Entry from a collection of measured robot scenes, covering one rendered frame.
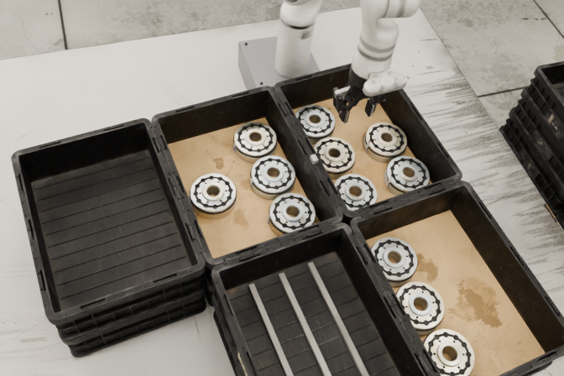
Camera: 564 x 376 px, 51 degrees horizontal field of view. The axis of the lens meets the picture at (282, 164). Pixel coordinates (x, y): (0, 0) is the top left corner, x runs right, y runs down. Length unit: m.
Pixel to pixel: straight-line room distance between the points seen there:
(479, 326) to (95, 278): 0.79
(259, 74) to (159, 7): 1.49
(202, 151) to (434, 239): 0.57
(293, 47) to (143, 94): 0.45
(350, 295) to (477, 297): 0.27
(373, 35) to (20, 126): 1.00
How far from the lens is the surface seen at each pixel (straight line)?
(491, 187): 1.69
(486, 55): 3.13
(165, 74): 1.78
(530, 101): 2.28
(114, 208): 1.37
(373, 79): 1.17
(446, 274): 1.36
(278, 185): 1.35
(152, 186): 1.39
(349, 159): 1.42
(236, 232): 1.32
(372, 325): 1.27
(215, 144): 1.45
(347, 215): 1.25
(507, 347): 1.34
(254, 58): 1.69
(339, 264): 1.31
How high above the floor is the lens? 1.99
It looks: 55 degrees down
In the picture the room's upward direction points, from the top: 8 degrees clockwise
